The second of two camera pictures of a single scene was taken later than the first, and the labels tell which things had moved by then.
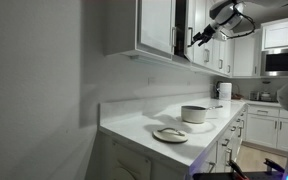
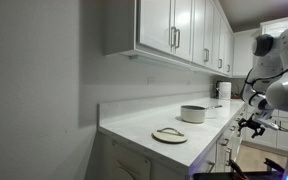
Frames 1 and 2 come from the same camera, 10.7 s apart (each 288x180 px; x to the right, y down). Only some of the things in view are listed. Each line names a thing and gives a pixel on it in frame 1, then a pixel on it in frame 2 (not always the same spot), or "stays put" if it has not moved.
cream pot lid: x=170 y=135 stays put
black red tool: x=239 y=175 stays put
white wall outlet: x=151 y=81 stays put
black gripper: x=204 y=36 → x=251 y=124
